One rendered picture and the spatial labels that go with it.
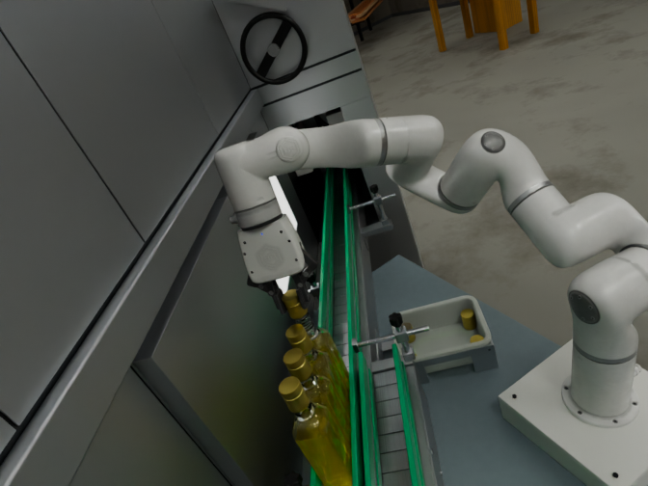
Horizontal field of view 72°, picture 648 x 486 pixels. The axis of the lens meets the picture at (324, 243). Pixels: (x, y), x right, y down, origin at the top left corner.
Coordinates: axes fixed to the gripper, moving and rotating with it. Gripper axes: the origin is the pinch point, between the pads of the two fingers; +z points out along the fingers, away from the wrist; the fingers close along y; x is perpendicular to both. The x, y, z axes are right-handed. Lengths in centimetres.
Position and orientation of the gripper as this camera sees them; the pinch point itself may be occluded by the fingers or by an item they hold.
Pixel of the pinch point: (291, 299)
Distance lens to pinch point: 81.0
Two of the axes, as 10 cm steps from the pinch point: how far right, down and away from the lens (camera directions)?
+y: 9.4, -2.7, -2.2
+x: 1.3, -3.1, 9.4
